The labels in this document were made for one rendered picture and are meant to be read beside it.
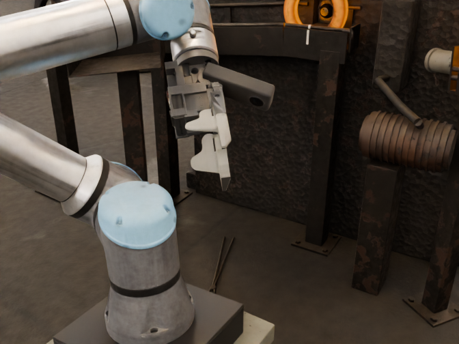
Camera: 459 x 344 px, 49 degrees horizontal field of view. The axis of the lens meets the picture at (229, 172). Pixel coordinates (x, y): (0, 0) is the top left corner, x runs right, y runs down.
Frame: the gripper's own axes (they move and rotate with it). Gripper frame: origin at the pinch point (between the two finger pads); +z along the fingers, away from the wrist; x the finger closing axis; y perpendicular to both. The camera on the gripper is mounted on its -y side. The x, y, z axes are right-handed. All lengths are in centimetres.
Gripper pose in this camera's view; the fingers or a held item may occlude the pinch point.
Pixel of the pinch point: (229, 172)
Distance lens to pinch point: 73.7
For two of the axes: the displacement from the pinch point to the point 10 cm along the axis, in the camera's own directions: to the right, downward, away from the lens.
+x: 0.0, -4.2, -9.1
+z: 1.6, 9.0, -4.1
